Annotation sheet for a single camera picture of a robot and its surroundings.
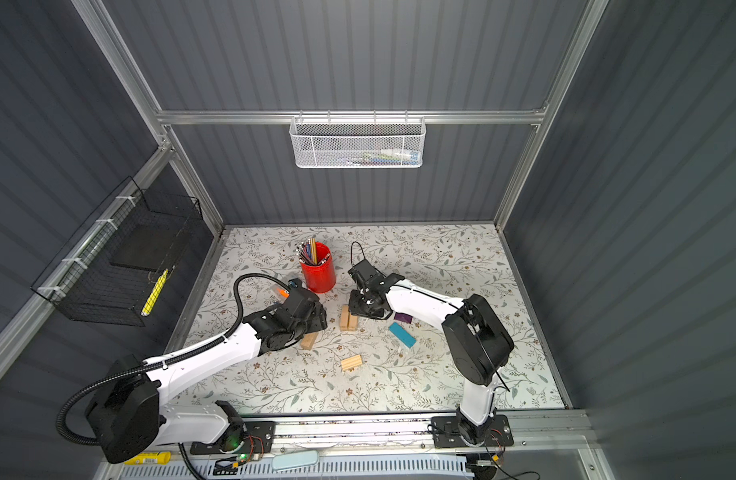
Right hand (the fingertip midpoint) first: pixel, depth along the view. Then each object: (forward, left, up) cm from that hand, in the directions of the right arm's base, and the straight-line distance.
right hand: (356, 311), depth 90 cm
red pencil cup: (+10, +11, +5) cm, 16 cm away
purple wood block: (0, -15, -5) cm, 15 cm away
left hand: (-3, +10, +4) cm, 11 cm away
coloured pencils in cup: (+17, +16, +7) cm, 25 cm away
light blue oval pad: (-37, +13, -4) cm, 39 cm away
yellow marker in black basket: (-7, +45, +23) cm, 51 cm away
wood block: (+1, +4, -4) cm, 6 cm away
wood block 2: (-2, +1, -4) cm, 4 cm away
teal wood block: (-4, -13, -7) cm, 15 cm away
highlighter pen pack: (+9, +25, -4) cm, 27 cm away
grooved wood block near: (-14, +1, -5) cm, 15 cm away
